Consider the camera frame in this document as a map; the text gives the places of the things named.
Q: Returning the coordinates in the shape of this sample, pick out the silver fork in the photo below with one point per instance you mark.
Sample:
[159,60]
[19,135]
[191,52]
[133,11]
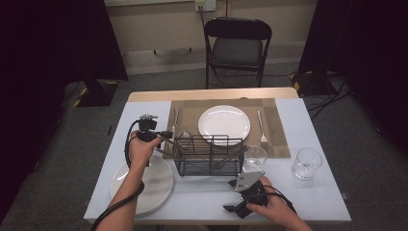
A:
[260,123]

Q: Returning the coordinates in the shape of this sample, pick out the stack of white plates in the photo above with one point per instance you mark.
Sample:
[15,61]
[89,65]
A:
[160,189]

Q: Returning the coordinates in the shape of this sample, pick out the white dinner plate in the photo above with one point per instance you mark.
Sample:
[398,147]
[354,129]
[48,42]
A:
[224,123]

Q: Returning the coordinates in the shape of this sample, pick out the person's left hand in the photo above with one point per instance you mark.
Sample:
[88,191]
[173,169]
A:
[139,152]

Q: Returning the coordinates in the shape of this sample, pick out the person's right hand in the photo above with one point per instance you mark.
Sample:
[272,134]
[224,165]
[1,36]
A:
[277,208]

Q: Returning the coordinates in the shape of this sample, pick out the brown woven placemat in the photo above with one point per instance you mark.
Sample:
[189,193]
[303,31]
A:
[192,112]

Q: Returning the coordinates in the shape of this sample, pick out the black stand base yellow stripes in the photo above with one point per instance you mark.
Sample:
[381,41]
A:
[96,93]

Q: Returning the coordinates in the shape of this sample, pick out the clear drinking glass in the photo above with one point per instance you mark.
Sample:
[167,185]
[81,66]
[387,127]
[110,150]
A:
[255,159]
[307,165]

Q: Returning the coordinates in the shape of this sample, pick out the white wall outlet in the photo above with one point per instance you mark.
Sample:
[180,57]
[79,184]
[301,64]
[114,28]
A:
[208,5]

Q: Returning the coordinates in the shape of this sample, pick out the silver table knife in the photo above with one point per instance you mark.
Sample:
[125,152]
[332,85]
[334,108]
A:
[175,118]

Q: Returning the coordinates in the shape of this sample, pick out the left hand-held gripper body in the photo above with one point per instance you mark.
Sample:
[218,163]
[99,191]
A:
[147,126]

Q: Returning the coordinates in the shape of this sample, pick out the black curtain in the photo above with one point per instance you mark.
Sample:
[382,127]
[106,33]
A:
[48,48]
[369,48]

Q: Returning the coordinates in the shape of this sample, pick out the black folding chair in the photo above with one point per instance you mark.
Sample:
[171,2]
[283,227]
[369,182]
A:
[237,30]

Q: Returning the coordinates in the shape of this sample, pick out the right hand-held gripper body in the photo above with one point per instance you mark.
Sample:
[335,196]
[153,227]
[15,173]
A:
[255,194]

